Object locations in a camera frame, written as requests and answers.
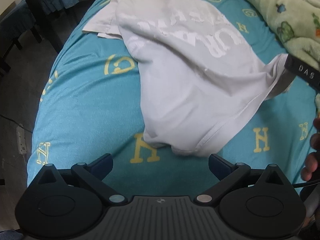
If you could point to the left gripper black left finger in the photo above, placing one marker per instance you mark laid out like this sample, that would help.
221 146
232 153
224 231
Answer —
67 202

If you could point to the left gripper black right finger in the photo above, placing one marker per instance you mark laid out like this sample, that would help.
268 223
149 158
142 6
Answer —
254 202

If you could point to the white t-shirt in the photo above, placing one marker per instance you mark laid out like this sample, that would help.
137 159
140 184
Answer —
200 81

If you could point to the person's right hand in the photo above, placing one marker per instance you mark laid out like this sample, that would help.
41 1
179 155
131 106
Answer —
312 160

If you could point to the green fleece blanket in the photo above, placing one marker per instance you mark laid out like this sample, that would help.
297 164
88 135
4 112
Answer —
296 24

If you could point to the white power strip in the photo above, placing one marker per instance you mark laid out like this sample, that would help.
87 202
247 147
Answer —
21 144

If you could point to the teal patterned bed sheet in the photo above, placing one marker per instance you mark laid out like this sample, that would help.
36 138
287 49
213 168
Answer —
90 106

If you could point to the dark wooden table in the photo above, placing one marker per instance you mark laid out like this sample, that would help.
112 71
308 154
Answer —
26 15

